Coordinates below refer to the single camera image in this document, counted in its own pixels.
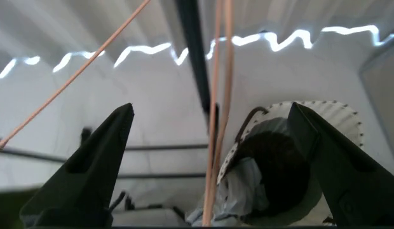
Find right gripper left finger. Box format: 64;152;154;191
19;102;135;228

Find black cable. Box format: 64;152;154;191
107;190;136;212

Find pale grey shorts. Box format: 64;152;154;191
186;157;271;226

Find black clothes rack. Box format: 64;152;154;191
0;0;221;179

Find white laundry basket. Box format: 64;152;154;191
215;101;365;226

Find white curtain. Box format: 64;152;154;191
0;0;394;79

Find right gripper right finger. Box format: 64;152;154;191
287;101;394;228

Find pink clothes hanger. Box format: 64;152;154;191
0;0;153;153
201;0;235;227

